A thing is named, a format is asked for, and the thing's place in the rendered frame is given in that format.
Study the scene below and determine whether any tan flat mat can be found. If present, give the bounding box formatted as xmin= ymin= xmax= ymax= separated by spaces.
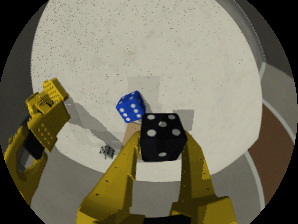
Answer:
xmin=121 ymin=122 xmax=142 ymax=160

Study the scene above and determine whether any blue die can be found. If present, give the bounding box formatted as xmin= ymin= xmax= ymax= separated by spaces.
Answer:
xmin=116 ymin=91 xmax=146 ymax=123

